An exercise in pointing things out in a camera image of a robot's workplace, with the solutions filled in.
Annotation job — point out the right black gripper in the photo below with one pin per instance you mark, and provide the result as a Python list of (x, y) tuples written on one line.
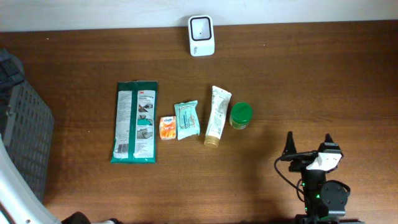
[(298, 164)]

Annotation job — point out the green lid jar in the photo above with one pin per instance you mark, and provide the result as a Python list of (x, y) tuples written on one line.
[(241, 115)]

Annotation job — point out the white tube gold cap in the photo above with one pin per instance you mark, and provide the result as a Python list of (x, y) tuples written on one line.
[(219, 106)]

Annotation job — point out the teal wipes pack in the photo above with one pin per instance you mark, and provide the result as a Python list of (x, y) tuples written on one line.
[(187, 119)]

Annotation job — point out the orange tissue pack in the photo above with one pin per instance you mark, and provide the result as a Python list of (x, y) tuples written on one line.
[(168, 128)]

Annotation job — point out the green 3M gloves package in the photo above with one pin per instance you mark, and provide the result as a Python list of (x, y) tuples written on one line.
[(134, 137)]

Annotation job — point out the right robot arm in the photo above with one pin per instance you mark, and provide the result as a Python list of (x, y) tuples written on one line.
[(324, 200)]

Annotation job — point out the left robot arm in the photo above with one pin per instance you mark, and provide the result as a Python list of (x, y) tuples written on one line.
[(19, 205)]

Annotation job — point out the white barcode scanner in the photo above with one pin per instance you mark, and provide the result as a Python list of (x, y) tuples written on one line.
[(201, 35)]

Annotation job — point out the grey plastic mesh basket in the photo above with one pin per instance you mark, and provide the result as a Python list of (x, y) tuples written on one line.
[(26, 124)]

